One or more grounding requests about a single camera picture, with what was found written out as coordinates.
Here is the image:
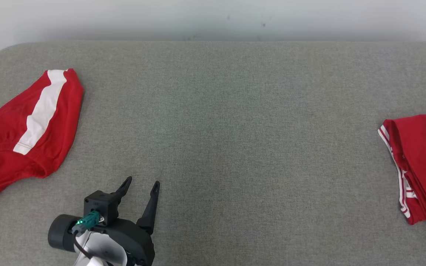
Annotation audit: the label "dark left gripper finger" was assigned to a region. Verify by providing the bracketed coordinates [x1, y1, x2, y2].
[115, 176, 133, 204]
[136, 180, 160, 235]

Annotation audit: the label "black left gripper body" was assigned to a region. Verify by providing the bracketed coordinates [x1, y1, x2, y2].
[94, 218, 156, 266]

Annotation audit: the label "red shorts with white stripe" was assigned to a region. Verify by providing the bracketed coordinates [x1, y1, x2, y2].
[0, 68, 85, 215]

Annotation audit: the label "red shirt with white sleeves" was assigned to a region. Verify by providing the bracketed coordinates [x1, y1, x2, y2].
[378, 113, 426, 225]

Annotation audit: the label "grey fabric sofa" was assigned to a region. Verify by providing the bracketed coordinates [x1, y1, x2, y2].
[0, 41, 426, 266]

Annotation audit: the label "green left camera connector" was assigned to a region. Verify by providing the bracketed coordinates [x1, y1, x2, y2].
[71, 211, 101, 235]

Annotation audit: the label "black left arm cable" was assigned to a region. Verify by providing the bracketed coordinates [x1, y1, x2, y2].
[73, 232, 96, 260]

